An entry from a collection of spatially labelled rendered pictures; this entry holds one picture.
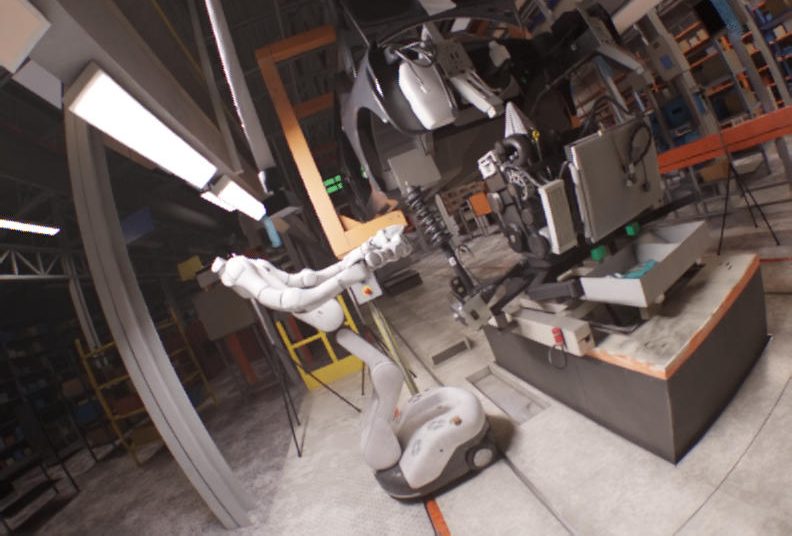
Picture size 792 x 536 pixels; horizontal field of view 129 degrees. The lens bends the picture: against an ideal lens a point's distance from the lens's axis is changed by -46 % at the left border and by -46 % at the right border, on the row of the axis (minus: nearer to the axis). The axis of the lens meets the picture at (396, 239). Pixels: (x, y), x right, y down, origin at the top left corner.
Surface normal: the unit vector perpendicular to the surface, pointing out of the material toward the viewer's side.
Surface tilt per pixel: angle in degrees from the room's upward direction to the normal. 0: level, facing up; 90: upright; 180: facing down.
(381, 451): 90
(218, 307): 90
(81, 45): 180
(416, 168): 90
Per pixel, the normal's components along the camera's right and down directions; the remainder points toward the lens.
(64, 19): 0.41, 0.91
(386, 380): 0.20, -0.11
